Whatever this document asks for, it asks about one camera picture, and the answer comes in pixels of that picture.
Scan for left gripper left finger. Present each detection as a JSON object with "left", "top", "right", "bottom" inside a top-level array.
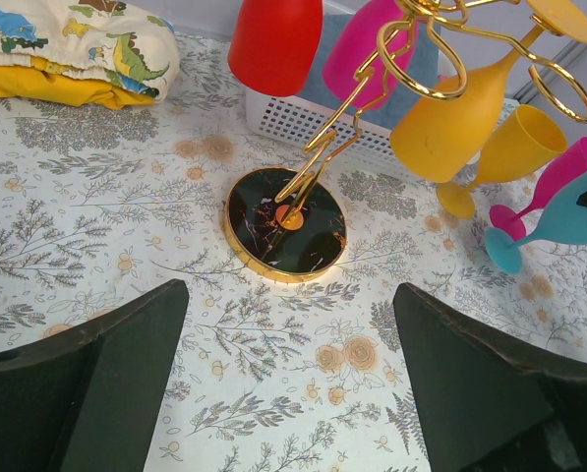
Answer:
[{"left": 0, "top": 279, "right": 189, "bottom": 471}]

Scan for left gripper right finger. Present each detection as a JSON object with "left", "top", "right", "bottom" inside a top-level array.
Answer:
[{"left": 393, "top": 283, "right": 587, "bottom": 471}]

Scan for blue plastic goblet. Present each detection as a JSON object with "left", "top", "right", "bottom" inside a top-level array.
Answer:
[{"left": 485, "top": 171, "right": 587, "bottom": 274}]

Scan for magenta plastic goblet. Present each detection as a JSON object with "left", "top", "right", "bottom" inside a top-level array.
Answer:
[
  {"left": 489, "top": 137, "right": 587, "bottom": 241},
  {"left": 321, "top": 0, "right": 420, "bottom": 110}
]

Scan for yellow plastic goblet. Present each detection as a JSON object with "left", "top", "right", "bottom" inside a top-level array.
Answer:
[
  {"left": 381, "top": 1, "right": 587, "bottom": 183},
  {"left": 437, "top": 104, "right": 567, "bottom": 219}
]

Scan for gold wine glass rack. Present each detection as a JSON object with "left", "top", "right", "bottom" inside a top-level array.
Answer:
[{"left": 222, "top": 0, "right": 587, "bottom": 284}]

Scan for red plastic wine glass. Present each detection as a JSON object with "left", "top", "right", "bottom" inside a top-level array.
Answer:
[{"left": 227, "top": 0, "right": 323, "bottom": 97}]

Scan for blue folded cloth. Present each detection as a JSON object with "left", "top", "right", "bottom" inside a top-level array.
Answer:
[{"left": 297, "top": 13, "right": 441, "bottom": 130}]

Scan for white plastic basket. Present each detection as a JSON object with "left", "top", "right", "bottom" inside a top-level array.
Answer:
[{"left": 243, "top": 0, "right": 520, "bottom": 183}]

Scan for dinosaur print cloth bag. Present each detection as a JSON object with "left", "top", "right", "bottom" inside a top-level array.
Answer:
[{"left": 0, "top": 1, "right": 180, "bottom": 109}]

